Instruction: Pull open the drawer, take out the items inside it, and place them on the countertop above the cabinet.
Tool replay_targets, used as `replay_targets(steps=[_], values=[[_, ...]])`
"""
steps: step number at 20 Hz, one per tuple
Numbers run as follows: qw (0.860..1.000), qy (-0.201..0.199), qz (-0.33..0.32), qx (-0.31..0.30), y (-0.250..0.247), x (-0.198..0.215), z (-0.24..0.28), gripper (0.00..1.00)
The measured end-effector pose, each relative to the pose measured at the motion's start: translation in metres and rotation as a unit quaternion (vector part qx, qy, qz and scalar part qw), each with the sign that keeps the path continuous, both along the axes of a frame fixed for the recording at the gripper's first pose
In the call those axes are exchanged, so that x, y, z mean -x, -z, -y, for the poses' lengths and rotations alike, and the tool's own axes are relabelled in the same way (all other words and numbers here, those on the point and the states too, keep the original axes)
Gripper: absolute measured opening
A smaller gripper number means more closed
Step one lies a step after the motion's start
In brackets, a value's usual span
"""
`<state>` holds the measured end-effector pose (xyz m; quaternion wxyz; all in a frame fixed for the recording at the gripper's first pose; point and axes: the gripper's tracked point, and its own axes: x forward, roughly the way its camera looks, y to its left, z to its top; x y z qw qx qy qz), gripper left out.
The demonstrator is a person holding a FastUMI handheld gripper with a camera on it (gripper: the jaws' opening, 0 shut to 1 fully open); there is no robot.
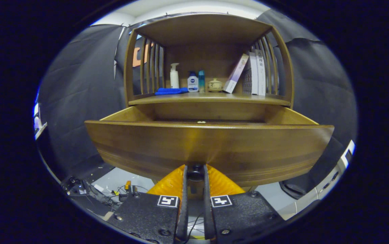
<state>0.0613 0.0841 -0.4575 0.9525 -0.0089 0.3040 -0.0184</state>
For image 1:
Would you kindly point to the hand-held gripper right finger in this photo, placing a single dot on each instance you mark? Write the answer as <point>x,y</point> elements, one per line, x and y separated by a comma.
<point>208,203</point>

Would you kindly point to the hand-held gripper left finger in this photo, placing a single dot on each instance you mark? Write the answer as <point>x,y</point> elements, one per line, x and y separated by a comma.
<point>182,203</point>

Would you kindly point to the wooden drawer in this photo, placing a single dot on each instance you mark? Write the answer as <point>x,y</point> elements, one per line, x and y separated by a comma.
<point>214,145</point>

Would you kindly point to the wooden countertop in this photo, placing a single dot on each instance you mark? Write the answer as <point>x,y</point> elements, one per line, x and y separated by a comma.
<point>214,98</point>

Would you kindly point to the wooden cabinet with slatted shelf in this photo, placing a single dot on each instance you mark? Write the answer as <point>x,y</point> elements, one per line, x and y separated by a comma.
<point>201,30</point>

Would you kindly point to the black electronic box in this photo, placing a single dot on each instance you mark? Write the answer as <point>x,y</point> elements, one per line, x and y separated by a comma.
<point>75,187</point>

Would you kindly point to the blue folded cloth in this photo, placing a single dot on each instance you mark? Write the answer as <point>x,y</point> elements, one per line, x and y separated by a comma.
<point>170,91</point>

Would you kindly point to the cream lidded tea cup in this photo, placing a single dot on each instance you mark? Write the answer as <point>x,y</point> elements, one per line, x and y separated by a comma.
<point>215,85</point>

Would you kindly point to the white lotion bottle blue cap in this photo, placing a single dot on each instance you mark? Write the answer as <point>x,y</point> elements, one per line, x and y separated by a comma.
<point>193,84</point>

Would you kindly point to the teal slim bottle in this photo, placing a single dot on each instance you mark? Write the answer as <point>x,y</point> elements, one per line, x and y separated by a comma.
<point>201,83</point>

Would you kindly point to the white pump bottle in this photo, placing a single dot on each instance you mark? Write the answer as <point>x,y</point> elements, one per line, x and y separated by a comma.
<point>174,79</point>

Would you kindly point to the dark patterned book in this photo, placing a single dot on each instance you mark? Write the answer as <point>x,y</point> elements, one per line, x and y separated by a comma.
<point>247,79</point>

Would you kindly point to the purple book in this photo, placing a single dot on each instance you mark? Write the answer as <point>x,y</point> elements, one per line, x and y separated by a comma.
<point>235,74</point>

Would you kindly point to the white book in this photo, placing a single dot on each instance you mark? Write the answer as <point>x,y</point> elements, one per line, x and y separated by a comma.
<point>261,74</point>

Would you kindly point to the white and blue device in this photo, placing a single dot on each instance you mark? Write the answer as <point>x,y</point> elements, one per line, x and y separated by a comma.
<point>38,122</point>

